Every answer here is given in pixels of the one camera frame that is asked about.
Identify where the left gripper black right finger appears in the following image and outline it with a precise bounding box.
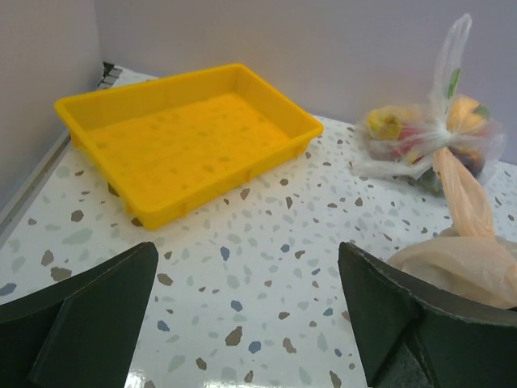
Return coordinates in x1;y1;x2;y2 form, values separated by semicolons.
338;242;516;387

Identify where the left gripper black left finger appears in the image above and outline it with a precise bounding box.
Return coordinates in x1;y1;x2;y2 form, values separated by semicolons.
1;242;158;387

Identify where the orange banana print plastic bag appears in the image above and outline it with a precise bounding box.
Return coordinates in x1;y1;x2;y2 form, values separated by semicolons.
387;149;516;310

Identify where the clear plastic bag of fruit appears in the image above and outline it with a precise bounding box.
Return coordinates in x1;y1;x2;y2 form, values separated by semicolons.
351;14;506;192

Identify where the yellow plastic tray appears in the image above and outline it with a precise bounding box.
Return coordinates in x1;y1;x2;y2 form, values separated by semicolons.
55;63;323;230

